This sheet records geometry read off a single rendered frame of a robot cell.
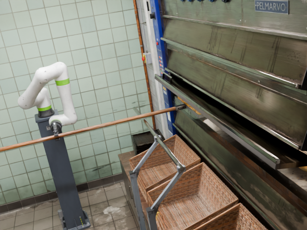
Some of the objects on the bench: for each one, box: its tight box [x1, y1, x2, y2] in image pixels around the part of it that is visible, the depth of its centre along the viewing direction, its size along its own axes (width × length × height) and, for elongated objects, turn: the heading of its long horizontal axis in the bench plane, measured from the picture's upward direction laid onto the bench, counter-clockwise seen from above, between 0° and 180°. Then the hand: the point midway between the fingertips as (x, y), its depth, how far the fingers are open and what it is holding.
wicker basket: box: [129, 134, 201, 205], centre depth 300 cm, size 49×56×28 cm
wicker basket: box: [147, 162, 239, 230], centre depth 245 cm, size 49×56×28 cm
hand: (56, 136), depth 269 cm, fingers closed on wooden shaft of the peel, 3 cm apart
